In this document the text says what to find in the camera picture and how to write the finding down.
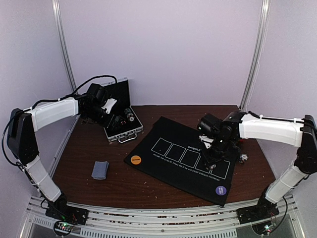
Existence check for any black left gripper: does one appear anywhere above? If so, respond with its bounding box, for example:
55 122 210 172
83 105 121 131

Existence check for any purple small blind button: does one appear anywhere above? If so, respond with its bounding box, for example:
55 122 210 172
215 185 227 196

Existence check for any orange big blind button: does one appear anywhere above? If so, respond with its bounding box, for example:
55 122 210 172
130 155 142 165

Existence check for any blue playing card deck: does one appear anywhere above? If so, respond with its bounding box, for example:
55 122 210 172
91 161 109 180

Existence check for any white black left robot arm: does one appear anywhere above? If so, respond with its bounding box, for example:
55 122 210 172
7 95 117 220

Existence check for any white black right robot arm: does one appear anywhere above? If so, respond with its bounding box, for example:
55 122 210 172
197 112 317 223

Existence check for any aluminium poker chip case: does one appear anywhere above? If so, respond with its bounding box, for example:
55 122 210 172
104 77 144 143

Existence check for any green red poker chip row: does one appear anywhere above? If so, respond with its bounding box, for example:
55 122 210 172
124 108 135 122

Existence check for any poker chip stack on table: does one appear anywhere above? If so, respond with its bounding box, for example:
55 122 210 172
238 153 249 164

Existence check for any black poker playing mat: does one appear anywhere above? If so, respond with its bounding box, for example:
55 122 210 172
124 117 236 206

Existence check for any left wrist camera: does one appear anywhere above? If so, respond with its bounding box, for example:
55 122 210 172
86 83 117 114

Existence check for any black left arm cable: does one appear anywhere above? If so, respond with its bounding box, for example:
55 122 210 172
1 74 118 174

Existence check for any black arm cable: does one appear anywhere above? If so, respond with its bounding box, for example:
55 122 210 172
269 193 290 234
1 74 118 174

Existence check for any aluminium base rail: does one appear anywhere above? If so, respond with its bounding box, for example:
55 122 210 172
23 194 300 238

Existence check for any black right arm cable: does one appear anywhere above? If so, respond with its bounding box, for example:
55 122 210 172
269 193 290 234

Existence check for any left aluminium frame post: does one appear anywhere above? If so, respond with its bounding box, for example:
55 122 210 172
52 0 78 93

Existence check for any aluminium frame post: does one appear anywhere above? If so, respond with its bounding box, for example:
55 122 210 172
239 0 271 112
52 0 78 93

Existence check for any right aluminium frame post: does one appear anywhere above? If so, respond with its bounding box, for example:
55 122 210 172
239 0 271 112

